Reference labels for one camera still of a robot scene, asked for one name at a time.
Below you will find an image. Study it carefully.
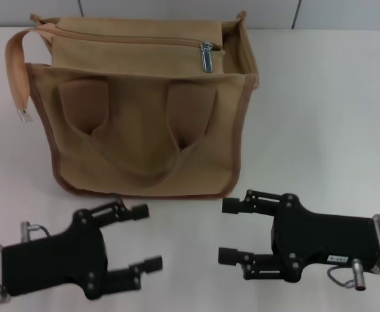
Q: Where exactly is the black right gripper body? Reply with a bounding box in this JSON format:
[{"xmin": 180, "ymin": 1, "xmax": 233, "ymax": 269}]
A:
[{"xmin": 270, "ymin": 192, "xmax": 380, "ymax": 283}]

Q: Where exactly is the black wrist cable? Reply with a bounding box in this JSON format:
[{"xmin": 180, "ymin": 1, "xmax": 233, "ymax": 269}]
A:
[
  {"xmin": 20, "ymin": 220, "xmax": 51, "ymax": 245},
  {"xmin": 325, "ymin": 257, "xmax": 369, "ymax": 292}
]

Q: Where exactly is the khaki canvas food bag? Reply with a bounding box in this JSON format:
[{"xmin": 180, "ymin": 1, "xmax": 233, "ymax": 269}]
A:
[{"xmin": 3, "ymin": 10, "xmax": 260, "ymax": 200}]

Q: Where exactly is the silver metal zipper pull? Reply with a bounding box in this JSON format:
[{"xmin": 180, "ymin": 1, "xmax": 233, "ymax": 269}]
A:
[{"xmin": 200, "ymin": 41, "xmax": 215, "ymax": 73}]

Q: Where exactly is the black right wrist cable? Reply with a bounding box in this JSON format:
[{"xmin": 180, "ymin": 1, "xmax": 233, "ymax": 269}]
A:
[{"xmin": 325, "ymin": 257, "xmax": 369, "ymax": 292}]

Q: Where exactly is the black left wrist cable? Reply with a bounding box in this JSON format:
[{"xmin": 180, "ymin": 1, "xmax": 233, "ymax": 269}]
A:
[{"xmin": 20, "ymin": 220, "xmax": 51, "ymax": 245}]

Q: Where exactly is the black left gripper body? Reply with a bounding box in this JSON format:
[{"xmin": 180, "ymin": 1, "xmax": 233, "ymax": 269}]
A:
[{"xmin": 1, "ymin": 207, "xmax": 110, "ymax": 300}]

